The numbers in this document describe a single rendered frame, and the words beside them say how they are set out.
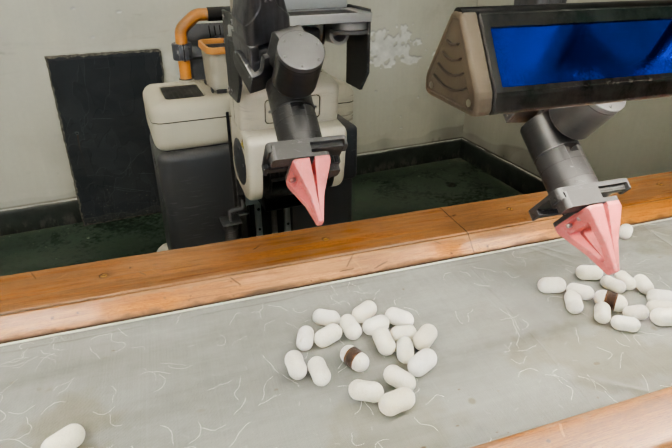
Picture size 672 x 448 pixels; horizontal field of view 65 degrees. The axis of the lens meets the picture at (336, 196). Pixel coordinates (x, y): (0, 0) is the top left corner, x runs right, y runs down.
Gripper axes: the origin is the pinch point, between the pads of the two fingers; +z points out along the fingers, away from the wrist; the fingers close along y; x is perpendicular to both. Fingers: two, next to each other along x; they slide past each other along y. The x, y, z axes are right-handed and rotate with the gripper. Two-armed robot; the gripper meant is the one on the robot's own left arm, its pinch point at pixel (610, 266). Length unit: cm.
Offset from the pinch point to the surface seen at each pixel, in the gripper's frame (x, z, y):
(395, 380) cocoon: 4.5, 5.9, -26.9
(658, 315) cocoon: 3.7, 6.1, 6.7
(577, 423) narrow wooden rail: -3.2, 13.6, -14.0
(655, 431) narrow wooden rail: -5.1, 15.8, -8.1
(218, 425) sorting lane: 6.6, 5.8, -44.6
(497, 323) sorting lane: 9.2, 2.2, -10.7
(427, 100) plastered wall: 171, -140, 94
